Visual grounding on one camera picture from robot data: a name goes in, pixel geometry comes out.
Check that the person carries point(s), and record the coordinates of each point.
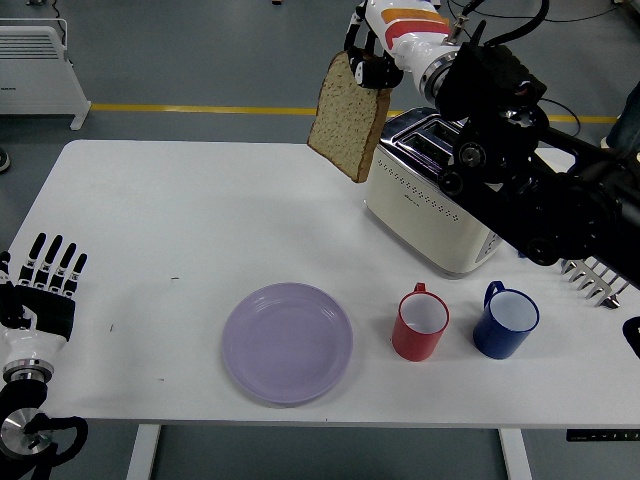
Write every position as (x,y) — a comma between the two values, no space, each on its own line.
(627,120)

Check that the white panel heater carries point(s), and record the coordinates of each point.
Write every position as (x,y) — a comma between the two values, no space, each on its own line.
(35,80)

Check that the cream and chrome toaster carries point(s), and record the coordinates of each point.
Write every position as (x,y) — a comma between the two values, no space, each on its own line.
(420,220)

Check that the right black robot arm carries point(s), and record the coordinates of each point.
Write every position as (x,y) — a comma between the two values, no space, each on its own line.
(540,210)

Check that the black table control panel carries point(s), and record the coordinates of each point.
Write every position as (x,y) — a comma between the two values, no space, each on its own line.
(600,435)

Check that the red mug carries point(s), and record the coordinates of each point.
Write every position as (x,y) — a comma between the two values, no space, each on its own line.
(412,342)

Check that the blue mug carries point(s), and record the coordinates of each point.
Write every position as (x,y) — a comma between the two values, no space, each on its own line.
(495,342)

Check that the brown bread slice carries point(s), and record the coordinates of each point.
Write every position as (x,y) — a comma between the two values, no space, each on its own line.
(347,125)

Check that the white table leg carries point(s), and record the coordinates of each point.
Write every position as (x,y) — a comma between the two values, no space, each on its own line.
(515,457)
(142,455)

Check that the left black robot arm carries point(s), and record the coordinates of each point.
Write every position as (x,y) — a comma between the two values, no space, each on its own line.
(20,395)

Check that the purple plate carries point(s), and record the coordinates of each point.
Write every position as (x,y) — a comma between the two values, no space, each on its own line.
(287,345)

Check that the metal toast rack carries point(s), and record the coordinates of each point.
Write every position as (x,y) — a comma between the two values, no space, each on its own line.
(595,282)

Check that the person's shoe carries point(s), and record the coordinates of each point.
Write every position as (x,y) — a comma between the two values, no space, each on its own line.
(3,160)

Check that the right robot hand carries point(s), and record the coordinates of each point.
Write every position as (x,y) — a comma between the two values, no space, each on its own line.
(410,35)

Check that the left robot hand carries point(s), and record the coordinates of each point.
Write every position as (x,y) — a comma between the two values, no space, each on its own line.
(45,315)

